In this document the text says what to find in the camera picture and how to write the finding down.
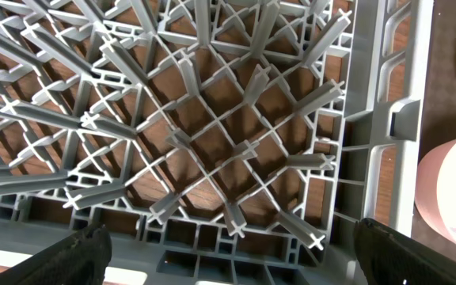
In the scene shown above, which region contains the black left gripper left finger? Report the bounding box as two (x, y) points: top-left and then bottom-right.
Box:
(0, 222), (112, 285)

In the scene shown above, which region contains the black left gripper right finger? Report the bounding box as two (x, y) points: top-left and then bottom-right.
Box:
(353, 218), (456, 285)

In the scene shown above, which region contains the white pink-rimmed bowl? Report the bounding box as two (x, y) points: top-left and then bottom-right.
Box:
(415, 139), (456, 244)

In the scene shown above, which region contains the grey plastic dishwasher rack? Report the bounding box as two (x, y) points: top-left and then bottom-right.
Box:
(0, 0), (433, 284)

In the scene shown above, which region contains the dark brown serving tray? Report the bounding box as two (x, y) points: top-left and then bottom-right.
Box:
(412, 1), (456, 261)

